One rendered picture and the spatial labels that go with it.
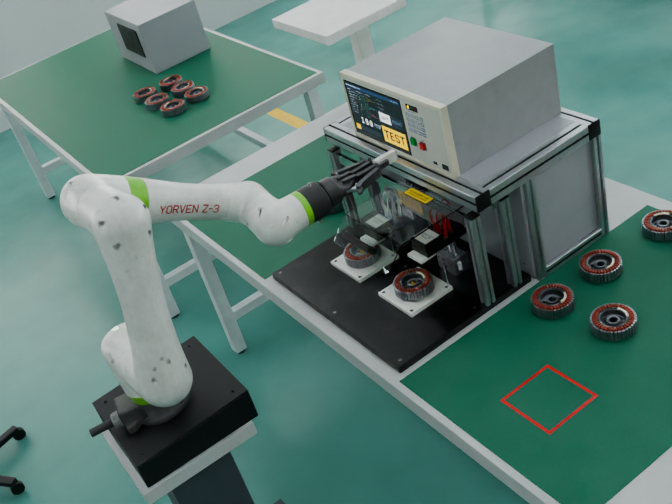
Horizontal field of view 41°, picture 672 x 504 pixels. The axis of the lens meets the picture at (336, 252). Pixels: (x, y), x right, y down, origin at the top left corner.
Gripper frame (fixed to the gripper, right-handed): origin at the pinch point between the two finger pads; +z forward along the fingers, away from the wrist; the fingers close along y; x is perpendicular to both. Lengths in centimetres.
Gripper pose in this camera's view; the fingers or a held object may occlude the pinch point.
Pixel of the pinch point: (385, 160)
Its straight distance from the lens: 231.9
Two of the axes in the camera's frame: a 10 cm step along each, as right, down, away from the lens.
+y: 5.6, 3.6, -7.5
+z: 8.0, -4.9, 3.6
